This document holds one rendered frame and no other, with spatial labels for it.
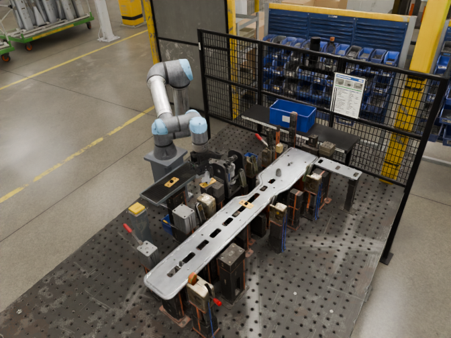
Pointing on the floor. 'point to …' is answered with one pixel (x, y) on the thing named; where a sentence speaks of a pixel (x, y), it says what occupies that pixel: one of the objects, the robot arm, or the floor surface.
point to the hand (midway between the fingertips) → (207, 180)
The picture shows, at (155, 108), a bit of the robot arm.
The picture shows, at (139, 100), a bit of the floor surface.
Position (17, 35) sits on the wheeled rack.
